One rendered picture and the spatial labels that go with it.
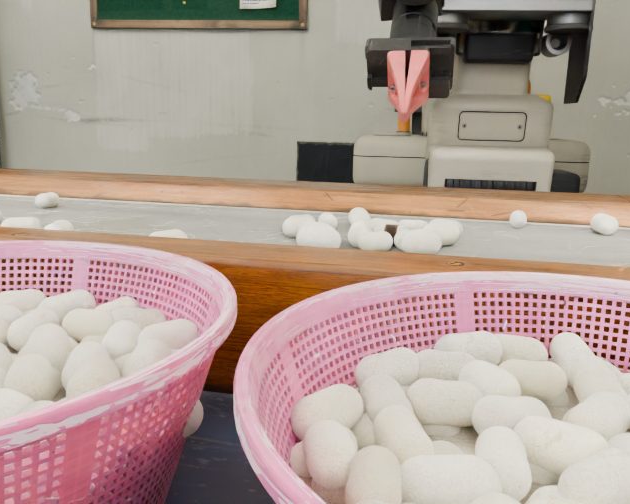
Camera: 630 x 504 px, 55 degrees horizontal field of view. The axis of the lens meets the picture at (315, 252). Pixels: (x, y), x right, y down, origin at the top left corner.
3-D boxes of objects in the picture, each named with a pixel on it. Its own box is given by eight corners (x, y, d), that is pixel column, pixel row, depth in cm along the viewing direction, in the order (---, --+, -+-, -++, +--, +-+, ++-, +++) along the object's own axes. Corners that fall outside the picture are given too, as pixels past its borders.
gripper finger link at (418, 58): (426, 92, 62) (430, 39, 68) (358, 92, 64) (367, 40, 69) (425, 141, 68) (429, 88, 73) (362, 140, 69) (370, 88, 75)
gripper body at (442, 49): (455, 46, 67) (456, 9, 71) (363, 47, 69) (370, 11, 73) (452, 93, 72) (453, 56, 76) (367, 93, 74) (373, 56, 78)
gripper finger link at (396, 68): (450, 92, 62) (452, 38, 67) (380, 92, 63) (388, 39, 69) (446, 141, 67) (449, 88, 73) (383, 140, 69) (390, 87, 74)
